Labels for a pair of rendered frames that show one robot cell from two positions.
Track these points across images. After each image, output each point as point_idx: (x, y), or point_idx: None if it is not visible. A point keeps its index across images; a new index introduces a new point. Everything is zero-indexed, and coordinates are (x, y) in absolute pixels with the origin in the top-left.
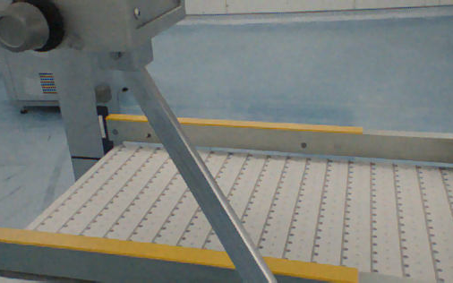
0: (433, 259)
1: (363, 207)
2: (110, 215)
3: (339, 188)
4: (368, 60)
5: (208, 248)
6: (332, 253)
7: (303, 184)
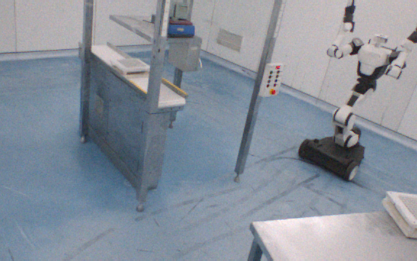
0: (148, 80)
1: (143, 83)
2: (168, 96)
3: (141, 85)
4: None
5: (164, 89)
6: None
7: (143, 87)
